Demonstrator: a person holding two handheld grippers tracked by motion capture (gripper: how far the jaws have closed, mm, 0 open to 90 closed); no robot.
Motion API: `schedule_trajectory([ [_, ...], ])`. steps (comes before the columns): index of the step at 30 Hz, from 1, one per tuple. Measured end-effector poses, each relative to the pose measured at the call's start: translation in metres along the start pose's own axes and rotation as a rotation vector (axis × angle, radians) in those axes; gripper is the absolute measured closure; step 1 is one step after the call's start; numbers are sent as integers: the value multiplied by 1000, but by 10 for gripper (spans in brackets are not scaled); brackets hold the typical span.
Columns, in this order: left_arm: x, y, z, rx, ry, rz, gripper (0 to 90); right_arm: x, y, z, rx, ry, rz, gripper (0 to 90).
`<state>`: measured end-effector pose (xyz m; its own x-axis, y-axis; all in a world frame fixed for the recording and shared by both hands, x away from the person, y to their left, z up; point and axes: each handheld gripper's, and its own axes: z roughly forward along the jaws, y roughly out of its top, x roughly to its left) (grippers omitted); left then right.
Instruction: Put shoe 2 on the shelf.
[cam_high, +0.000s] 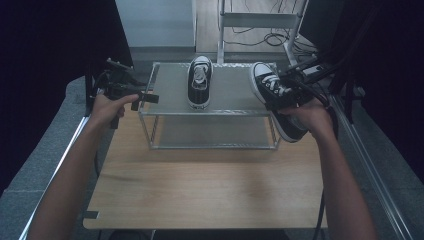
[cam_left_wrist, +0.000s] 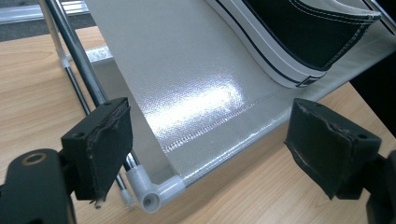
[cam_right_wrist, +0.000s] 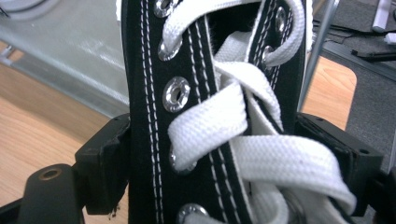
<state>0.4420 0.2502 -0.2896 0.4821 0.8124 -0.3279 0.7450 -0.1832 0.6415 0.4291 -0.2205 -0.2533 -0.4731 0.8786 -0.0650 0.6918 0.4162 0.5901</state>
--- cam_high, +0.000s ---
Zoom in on aluminium rail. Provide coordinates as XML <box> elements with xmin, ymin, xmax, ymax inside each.
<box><xmin>328</xmin><ymin>94</ymin><xmax>416</xmax><ymax>240</ymax></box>
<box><xmin>19</xmin><ymin>114</ymin><xmax>92</xmax><ymax>240</ymax></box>

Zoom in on black canvas sneaker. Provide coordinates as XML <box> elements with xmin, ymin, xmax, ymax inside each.
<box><xmin>186</xmin><ymin>55</ymin><xmax>214</xmax><ymax>111</ymax></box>
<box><xmin>249</xmin><ymin>61</ymin><xmax>309</xmax><ymax>144</ymax></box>

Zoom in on silver metal shoe rack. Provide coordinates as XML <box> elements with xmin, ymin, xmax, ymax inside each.
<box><xmin>137</xmin><ymin>61</ymin><xmax>282</xmax><ymax>151</ymax></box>

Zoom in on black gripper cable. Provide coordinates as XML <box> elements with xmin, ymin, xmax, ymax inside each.
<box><xmin>299</xmin><ymin>79</ymin><xmax>340</xmax><ymax>240</ymax></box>

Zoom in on person's left hand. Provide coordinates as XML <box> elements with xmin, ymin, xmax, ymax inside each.
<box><xmin>90</xmin><ymin>93</ymin><xmax>140</xmax><ymax>129</ymax></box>

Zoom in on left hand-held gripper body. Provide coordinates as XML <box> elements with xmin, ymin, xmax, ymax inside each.
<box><xmin>94</xmin><ymin>58</ymin><xmax>148</xmax><ymax>130</ymax></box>

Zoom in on thin black cable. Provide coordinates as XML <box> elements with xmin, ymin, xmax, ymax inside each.
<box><xmin>93</xmin><ymin>149</ymin><xmax>102</xmax><ymax>178</ymax></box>

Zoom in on tangle of black floor cables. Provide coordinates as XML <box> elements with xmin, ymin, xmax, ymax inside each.
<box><xmin>223</xmin><ymin>19</ymin><xmax>318</xmax><ymax>57</ymax></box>

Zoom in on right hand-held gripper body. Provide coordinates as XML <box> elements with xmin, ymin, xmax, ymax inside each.
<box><xmin>279</xmin><ymin>54</ymin><xmax>331</xmax><ymax>108</ymax></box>

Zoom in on white cabinet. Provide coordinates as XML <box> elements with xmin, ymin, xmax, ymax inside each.
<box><xmin>114</xmin><ymin>0</ymin><xmax>198</xmax><ymax>50</ymax></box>

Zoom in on black curtain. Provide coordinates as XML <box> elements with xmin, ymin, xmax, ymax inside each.
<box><xmin>299</xmin><ymin>0</ymin><xmax>424</xmax><ymax>184</ymax></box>
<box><xmin>0</xmin><ymin>0</ymin><xmax>134</xmax><ymax>198</ymax></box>

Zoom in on grey metal stand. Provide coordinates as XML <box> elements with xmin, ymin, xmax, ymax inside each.
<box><xmin>217</xmin><ymin>0</ymin><xmax>310</xmax><ymax>66</ymax></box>

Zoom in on person's right hand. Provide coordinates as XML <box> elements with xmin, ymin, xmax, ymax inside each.
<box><xmin>278</xmin><ymin>98</ymin><xmax>332</xmax><ymax>138</ymax></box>

